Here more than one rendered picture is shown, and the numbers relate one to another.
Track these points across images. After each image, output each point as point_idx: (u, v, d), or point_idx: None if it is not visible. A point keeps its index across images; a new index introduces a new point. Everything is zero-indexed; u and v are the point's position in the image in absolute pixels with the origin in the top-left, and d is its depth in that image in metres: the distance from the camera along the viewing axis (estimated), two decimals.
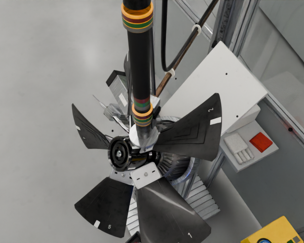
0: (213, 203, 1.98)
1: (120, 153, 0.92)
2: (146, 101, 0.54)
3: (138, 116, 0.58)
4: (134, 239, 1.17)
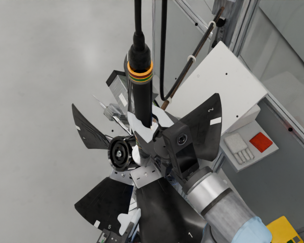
0: None
1: (120, 153, 0.92)
2: None
3: None
4: (134, 239, 1.17)
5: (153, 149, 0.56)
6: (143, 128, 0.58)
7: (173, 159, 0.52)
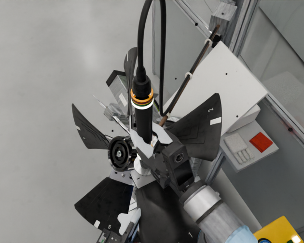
0: None
1: (120, 153, 0.92)
2: None
3: None
4: (134, 239, 1.17)
5: (153, 164, 0.62)
6: (144, 144, 0.65)
7: (171, 174, 0.58)
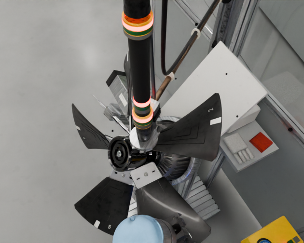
0: (213, 203, 1.98)
1: (120, 153, 0.92)
2: (146, 104, 0.55)
3: (138, 120, 0.59)
4: None
5: None
6: None
7: None
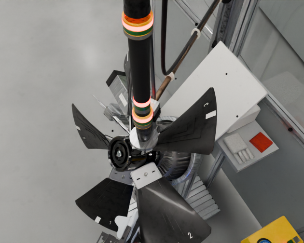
0: (213, 203, 1.98)
1: (119, 155, 0.92)
2: (146, 104, 0.55)
3: (138, 120, 0.59)
4: (134, 239, 1.17)
5: None
6: None
7: None
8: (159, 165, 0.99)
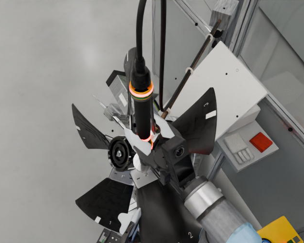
0: None
1: (119, 155, 0.92)
2: (147, 140, 0.68)
3: None
4: (134, 239, 1.17)
5: (153, 160, 0.60)
6: (141, 141, 0.63)
7: (171, 169, 0.56)
8: None
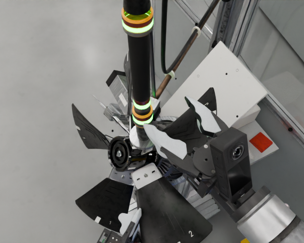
0: (213, 203, 1.98)
1: (119, 155, 0.92)
2: (146, 103, 0.54)
3: (138, 118, 0.58)
4: (134, 239, 1.17)
5: (192, 166, 0.43)
6: (171, 141, 0.45)
7: (222, 178, 0.39)
8: (159, 165, 0.99)
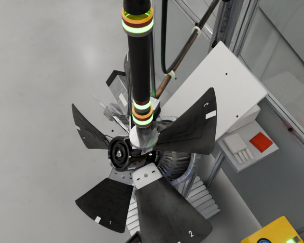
0: (213, 203, 1.98)
1: (119, 155, 0.92)
2: (146, 103, 0.54)
3: (138, 118, 0.58)
4: (134, 239, 1.17)
5: None
6: None
7: None
8: (159, 165, 0.99)
